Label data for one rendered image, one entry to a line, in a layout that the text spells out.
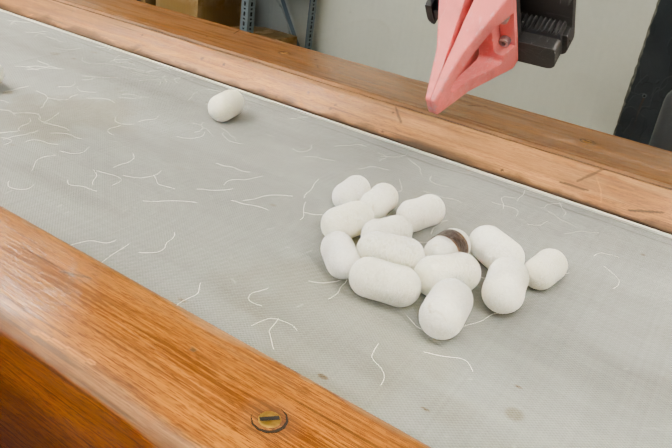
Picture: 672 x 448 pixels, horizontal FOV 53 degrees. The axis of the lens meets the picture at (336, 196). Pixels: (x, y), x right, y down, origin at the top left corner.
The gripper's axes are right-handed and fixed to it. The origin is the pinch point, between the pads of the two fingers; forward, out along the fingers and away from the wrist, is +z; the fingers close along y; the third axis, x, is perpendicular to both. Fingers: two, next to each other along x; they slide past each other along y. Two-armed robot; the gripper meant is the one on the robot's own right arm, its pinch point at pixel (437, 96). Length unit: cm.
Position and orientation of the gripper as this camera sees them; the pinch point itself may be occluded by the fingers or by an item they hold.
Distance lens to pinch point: 42.1
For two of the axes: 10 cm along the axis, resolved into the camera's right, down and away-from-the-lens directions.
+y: 8.3, 3.3, -4.5
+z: -4.9, 8.1, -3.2
